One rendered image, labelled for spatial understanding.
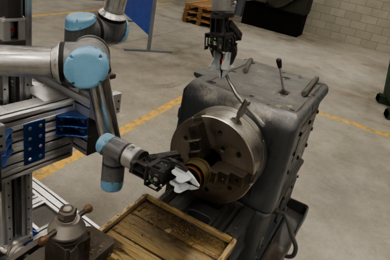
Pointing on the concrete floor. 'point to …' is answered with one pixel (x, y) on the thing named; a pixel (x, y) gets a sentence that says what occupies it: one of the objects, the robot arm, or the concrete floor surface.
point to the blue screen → (136, 2)
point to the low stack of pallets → (198, 12)
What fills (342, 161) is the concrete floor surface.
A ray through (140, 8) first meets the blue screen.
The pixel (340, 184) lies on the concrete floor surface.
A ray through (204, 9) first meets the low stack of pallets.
